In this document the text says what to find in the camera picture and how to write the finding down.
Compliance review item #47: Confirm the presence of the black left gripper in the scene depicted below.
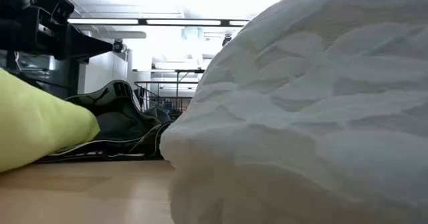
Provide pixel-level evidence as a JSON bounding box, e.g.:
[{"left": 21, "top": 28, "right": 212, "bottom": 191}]
[{"left": 0, "top": 3, "right": 114, "bottom": 64}]

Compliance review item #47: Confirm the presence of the black Puma underwear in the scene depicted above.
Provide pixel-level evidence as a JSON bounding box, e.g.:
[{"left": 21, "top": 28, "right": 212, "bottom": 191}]
[{"left": 36, "top": 79, "right": 174, "bottom": 161}]

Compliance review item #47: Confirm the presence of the black wire basket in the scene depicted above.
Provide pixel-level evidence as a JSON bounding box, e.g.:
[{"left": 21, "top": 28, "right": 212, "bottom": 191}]
[{"left": 133, "top": 80, "right": 201, "bottom": 120}]

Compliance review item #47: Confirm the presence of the yellow cloth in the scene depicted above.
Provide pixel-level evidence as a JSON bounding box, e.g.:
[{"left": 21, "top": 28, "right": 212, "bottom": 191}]
[{"left": 0, "top": 66, "right": 101, "bottom": 174}]

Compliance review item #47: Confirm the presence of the white sock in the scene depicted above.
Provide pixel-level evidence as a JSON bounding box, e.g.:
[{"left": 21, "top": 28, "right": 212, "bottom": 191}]
[{"left": 159, "top": 0, "right": 428, "bottom": 224}]

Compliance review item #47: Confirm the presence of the black framed glass partition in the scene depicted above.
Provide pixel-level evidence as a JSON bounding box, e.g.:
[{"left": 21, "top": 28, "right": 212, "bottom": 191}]
[{"left": 0, "top": 48, "right": 83, "bottom": 100}]

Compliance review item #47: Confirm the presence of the overhead light bar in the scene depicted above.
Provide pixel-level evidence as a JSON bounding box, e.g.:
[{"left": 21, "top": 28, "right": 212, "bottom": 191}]
[{"left": 66, "top": 17, "right": 251, "bottom": 27}]

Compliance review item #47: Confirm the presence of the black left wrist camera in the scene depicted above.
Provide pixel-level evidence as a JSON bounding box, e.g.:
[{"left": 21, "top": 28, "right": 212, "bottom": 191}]
[{"left": 35, "top": 0, "right": 76, "bottom": 26}]

